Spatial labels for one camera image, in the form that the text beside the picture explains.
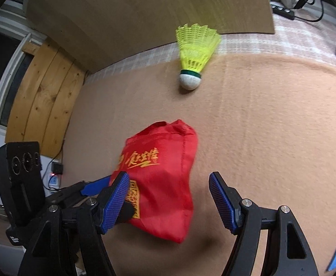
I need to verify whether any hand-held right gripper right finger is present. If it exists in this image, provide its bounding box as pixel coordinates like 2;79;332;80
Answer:
209;171;319;276

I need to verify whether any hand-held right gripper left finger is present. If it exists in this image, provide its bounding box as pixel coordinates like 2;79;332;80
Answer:
18;171;130;276

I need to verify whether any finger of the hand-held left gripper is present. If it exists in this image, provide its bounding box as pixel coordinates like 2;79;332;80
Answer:
117;201;137;225
44;176;112;211

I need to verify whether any red cloth bag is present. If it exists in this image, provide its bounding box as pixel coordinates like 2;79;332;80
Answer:
117;119;198;244

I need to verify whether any yellow shuttlecock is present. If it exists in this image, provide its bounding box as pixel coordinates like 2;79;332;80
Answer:
175;23;222;92

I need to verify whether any white power strip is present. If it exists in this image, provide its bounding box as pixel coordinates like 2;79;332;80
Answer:
46;174;60;191

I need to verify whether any tan blanket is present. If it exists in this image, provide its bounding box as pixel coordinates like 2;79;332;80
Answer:
61;53;336;276

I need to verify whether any pine wood panel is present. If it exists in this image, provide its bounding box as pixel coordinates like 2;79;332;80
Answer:
5;41;86;157

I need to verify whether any light wooden board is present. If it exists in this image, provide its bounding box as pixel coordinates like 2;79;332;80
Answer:
26;0;275;75

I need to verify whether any checkered sheet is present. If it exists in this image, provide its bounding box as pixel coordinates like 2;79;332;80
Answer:
86;14;336;84

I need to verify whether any black power strip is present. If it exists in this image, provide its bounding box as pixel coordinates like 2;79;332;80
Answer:
270;2;295;20

